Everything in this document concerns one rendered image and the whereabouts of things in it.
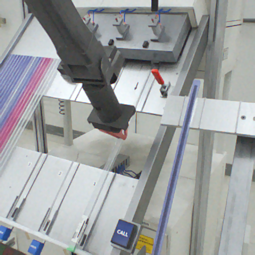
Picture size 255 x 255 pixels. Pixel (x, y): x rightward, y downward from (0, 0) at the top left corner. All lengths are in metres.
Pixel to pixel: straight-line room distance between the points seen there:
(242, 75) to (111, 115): 1.86
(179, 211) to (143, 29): 0.57
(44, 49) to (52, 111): 2.29
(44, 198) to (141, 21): 0.56
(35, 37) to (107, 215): 0.74
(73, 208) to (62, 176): 0.09
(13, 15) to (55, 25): 3.06
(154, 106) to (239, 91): 1.70
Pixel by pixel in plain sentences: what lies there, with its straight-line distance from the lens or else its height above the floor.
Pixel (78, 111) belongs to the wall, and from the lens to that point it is 3.24.
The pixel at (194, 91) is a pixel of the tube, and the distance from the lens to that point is 0.71.
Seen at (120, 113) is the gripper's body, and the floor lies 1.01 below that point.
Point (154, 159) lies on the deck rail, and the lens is 0.78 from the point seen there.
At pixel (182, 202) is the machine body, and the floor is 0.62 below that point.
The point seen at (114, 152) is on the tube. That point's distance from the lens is 0.81.
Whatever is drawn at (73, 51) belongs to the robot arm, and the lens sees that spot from 0.59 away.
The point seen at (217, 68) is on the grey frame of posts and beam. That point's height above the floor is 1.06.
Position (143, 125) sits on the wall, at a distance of 2.88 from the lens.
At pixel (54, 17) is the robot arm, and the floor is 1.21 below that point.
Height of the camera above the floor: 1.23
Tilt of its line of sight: 20 degrees down
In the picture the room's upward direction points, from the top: straight up
